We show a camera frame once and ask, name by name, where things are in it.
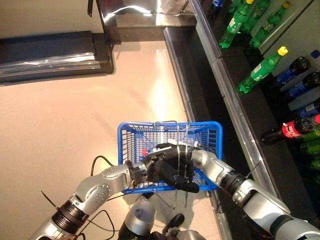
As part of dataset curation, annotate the green Sprite bottle yellow cap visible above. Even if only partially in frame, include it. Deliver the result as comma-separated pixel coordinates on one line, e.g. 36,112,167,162
237,46,289,95
249,1,291,50
241,0,271,35
218,0,255,50

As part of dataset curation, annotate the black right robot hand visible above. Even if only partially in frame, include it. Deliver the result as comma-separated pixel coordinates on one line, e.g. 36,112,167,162
149,138,201,158

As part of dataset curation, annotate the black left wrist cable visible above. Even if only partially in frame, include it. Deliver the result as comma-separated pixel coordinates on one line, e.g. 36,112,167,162
73,155,120,240

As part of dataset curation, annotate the silver right robot leg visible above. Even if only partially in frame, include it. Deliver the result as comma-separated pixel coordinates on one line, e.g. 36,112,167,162
161,213,207,240

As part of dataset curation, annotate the blue plastic shopping basket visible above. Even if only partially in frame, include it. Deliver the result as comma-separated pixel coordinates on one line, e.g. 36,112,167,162
117,120,223,210

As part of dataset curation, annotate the silver left robot leg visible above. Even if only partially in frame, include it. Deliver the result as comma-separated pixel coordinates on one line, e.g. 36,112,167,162
118,193,156,240

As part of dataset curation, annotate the silver robot leg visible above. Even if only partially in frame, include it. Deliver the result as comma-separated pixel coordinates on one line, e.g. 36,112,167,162
161,213,207,240
118,193,156,240

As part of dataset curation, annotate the Coca-Cola bottle red cap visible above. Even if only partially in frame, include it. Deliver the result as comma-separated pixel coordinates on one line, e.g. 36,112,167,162
261,116,320,146

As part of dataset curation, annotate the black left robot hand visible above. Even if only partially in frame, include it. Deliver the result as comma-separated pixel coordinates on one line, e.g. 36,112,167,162
141,148,201,194

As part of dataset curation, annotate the dark low display shelf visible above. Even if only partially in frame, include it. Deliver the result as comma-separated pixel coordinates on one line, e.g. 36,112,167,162
0,30,116,87
95,0,199,44

